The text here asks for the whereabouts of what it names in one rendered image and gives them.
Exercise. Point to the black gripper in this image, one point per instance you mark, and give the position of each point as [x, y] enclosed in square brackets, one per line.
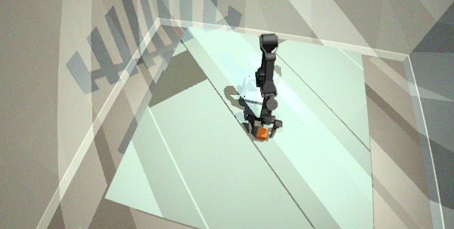
[251, 118]

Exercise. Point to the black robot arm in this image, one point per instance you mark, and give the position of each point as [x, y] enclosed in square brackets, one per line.
[264, 76]

